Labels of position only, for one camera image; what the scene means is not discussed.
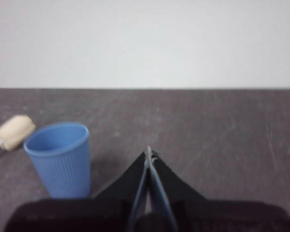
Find blue ribbed plastic cup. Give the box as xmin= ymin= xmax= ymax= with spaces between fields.
xmin=23 ymin=122 xmax=91 ymax=200

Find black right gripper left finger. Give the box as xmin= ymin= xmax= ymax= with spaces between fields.
xmin=94 ymin=146 xmax=151 ymax=232

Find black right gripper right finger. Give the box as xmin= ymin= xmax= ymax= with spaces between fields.
xmin=147 ymin=146 xmax=206 ymax=232

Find grey-handled cream sponge cup brush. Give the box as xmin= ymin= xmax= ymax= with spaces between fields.
xmin=0 ymin=115 xmax=37 ymax=160

